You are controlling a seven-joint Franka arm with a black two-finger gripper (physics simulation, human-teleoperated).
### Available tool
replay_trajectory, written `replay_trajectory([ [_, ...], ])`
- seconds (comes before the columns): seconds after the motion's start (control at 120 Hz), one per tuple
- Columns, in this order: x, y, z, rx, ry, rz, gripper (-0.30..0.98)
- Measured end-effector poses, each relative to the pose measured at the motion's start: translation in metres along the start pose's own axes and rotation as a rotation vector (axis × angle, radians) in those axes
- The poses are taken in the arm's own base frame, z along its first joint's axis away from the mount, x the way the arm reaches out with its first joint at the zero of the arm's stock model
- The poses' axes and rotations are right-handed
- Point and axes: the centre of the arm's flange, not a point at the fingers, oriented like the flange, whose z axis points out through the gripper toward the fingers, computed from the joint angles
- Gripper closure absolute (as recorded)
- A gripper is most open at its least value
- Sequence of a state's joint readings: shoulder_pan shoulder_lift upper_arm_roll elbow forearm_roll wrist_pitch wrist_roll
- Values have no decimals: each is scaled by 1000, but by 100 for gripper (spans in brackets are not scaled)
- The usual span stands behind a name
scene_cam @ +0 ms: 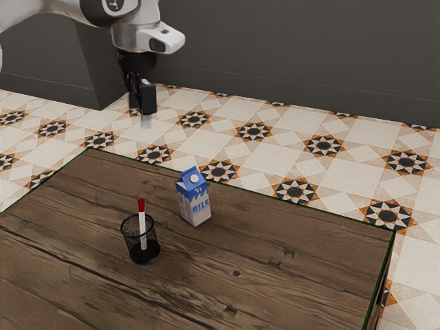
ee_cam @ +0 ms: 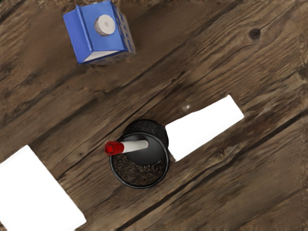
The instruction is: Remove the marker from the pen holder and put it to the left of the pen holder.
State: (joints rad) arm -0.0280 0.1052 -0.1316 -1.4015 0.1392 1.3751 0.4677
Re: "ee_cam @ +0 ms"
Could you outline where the white pen with red cap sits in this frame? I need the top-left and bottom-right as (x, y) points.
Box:
(104, 140), (150, 157)

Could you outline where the black mesh pen holder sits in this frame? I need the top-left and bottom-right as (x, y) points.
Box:
(109, 119), (170, 189)

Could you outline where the blue carton with white cap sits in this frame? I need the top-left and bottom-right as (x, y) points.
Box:
(63, 0), (137, 65)

